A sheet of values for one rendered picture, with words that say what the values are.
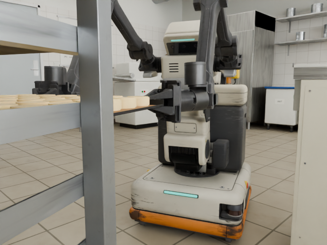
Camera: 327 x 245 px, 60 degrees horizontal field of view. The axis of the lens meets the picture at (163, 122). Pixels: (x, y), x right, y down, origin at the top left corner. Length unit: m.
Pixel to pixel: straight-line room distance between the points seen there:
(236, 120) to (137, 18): 5.01
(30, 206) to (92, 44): 0.19
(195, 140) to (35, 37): 1.21
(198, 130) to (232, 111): 0.30
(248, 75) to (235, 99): 3.53
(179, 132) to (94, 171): 1.18
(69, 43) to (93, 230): 0.23
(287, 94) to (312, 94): 3.88
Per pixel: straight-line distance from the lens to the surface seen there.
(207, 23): 0.93
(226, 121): 1.71
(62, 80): 0.98
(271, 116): 5.31
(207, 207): 1.51
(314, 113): 1.33
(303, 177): 1.39
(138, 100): 0.59
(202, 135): 1.49
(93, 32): 0.35
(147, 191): 1.59
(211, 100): 0.79
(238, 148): 1.73
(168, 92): 0.65
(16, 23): 0.30
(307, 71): 1.34
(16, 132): 0.30
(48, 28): 0.33
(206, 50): 0.88
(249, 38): 5.26
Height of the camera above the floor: 0.82
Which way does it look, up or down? 8 degrees down
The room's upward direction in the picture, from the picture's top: straight up
